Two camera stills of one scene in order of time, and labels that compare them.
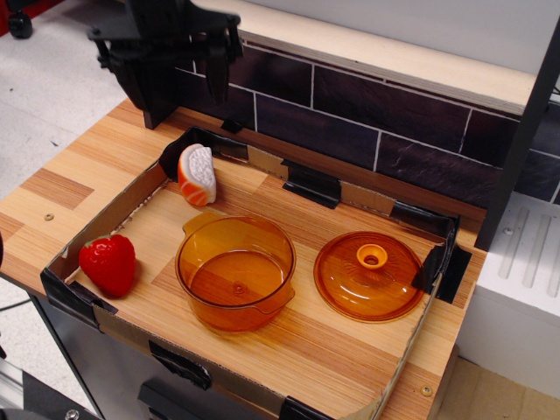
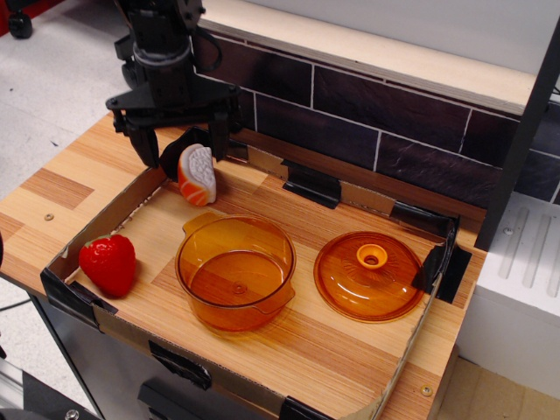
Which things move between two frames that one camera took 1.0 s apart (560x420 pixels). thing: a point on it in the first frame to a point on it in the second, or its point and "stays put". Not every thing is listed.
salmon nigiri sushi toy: [197, 175] stays put
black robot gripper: [138, 57] to [174, 93]
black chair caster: [20, 24] stays put
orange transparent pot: [234, 273] stays put
